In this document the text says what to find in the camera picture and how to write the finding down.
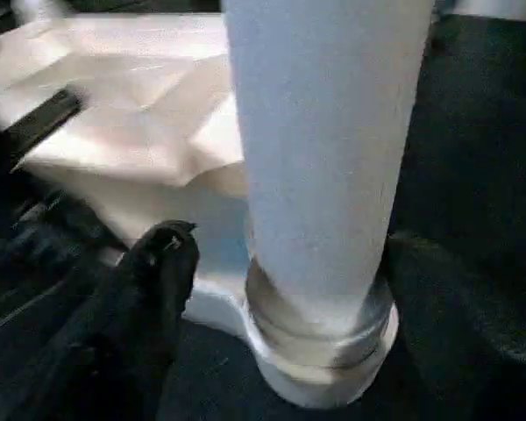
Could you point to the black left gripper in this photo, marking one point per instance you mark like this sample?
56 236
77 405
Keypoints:
44 116

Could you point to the white plastic table leg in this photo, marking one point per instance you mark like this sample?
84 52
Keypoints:
324 153

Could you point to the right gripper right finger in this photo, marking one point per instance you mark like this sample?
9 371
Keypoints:
464 333

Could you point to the black work mat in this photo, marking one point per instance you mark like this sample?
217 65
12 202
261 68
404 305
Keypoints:
473 153

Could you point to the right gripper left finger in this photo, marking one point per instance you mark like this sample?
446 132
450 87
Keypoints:
136 316

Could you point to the white plastic table top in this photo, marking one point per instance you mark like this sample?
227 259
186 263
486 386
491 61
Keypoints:
136 109

